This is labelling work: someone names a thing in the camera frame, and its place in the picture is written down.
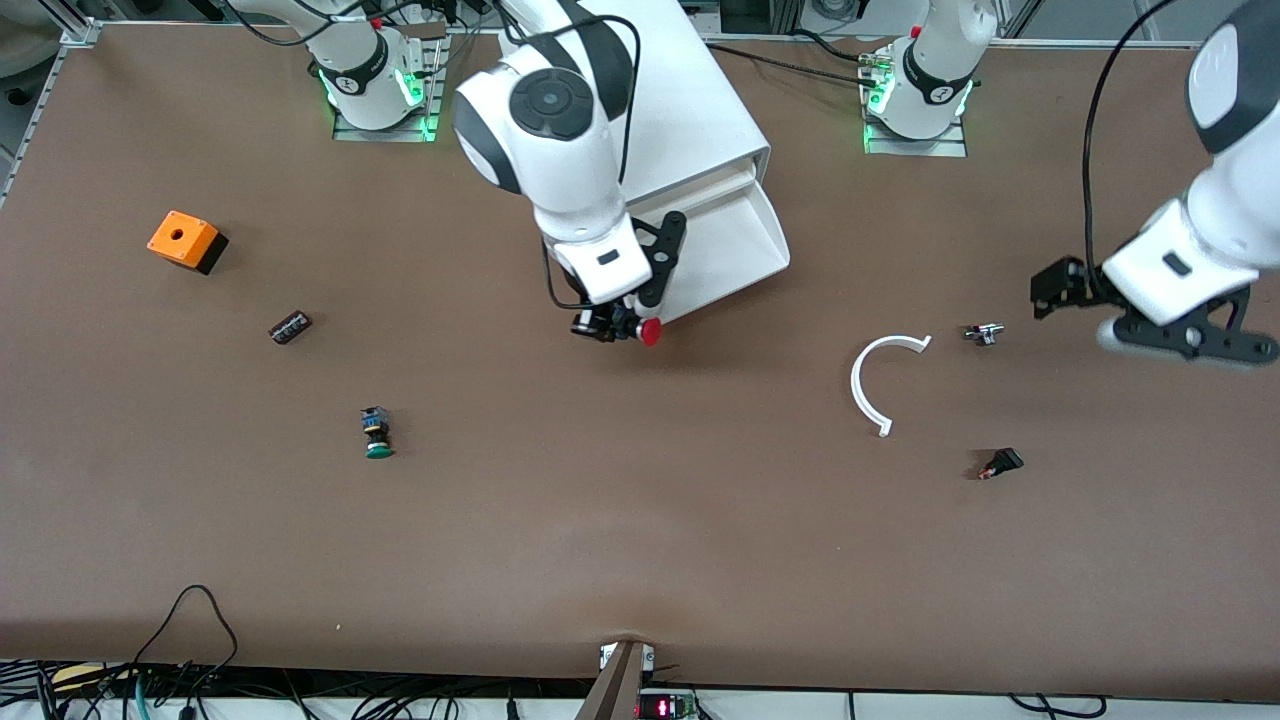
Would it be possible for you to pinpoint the red LED display module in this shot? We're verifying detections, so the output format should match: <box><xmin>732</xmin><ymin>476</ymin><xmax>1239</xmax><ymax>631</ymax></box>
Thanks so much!
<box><xmin>637</xmin><ymin>688</ymin><xmax>699</xmax><ymax>720</ymax></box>

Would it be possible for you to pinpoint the green push button switch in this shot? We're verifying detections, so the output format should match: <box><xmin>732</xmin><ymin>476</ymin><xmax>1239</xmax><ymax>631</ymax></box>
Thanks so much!
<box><xmin>360</xmin><ymin>405</ymin><xmax>395</xmax><ymax>461</ymax></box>

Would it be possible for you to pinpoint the looped black cable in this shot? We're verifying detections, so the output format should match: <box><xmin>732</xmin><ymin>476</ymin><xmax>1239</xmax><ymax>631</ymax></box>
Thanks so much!
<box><xmin>128</xmin><ymin>585</ymin><xmax>241</xmax><ymax>701</ymax></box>

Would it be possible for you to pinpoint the camera mount post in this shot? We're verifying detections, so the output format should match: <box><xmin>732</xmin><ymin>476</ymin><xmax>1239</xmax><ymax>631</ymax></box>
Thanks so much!
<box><xmin>575</xmin><ymin>640</ymin><xmax>658</xmax><ymax>720</ymax></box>

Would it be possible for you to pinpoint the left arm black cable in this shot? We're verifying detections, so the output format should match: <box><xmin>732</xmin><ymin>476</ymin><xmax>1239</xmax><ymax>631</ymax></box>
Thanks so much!
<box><xmin>1083</xmin><ymin>0</ymin><xmax>1181</xmax><ymax>273</ymax></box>

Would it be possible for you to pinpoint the black power cable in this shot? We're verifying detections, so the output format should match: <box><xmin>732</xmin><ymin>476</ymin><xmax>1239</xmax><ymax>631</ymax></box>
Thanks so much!
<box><xmin>703</xmin><ymin>42</ymin><xmax>881</xmax><ymax>91</ymax></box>

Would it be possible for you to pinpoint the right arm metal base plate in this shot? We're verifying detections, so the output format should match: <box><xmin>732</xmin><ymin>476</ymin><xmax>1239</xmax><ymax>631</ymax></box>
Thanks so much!
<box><xmin>332</xmin><ymin>35</ymin><xmax>451</xmax><ymax>143</ymax></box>

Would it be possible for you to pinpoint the grey round object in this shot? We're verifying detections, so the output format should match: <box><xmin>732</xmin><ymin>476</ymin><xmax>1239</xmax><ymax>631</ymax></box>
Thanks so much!
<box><xmin>0</xmin><ymin>20</ymin><xmax>63</xmax><ymax>81</ymax></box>

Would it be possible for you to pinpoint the tangled cable bundle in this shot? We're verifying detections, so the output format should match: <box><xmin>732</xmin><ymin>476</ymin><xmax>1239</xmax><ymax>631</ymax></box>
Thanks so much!
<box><xmin>0</xmin><ymin>658</ymin><xmax>601</xmax><ymax>720</ymax></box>

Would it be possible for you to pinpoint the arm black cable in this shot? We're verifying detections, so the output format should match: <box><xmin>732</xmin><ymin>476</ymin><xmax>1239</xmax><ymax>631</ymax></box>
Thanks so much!
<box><xmin>1083</xmin><ymin>0</ymin><xmax>1181</xmax><ymax>273</ymax></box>
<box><xmin>225</xmin><ymin>0</ymin><xmax>643</xmax><ymax>313</ymax></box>

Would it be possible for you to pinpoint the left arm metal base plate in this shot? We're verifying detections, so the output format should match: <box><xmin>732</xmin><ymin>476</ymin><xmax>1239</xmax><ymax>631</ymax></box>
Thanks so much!
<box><xmin>862</xmin><ymin>45</ymin><xmax>969</xmax><ymax>158</ymax></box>

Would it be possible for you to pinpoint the white plastic drawer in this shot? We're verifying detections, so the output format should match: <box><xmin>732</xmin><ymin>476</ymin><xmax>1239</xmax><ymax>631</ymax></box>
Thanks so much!
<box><xmin>640</xmin><ymin>165</ymin><xmax>791</xmax><ymax>323</ymax></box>

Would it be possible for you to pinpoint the thin black cable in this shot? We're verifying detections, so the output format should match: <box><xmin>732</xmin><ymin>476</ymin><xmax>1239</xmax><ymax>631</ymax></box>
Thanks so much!
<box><xmin>1005</xmin><ymin>692</ymin><xmax>1111</xmax><ymax>719</ymax></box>

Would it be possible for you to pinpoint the orange button enclosure box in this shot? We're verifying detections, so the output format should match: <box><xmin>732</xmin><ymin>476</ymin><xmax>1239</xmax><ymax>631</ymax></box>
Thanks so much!
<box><xmin>147</xmin><ymin>210</ymin><xmax>230</xmax><ymax>276</ymax></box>

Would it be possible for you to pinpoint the white curved plastic strip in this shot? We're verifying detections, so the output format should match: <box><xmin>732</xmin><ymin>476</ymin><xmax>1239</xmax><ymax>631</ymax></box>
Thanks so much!
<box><xmin>850</xmin><ymin>334</ymin><xmax>933</xmax><ymax>438</ymax></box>

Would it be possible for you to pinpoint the white drawer cabinet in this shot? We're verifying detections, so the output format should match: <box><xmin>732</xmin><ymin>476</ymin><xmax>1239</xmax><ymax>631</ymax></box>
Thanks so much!
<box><xmin>498</xmin><ymin>0</ymin><xmax>773</xmax><ymax>231</ymax></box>

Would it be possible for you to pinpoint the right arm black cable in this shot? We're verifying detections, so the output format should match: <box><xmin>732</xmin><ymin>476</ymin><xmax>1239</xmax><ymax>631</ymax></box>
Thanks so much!
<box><xmin>225</xmin><ymin>0</ymin><xmax>643</xmax><ymax>313</ymax></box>

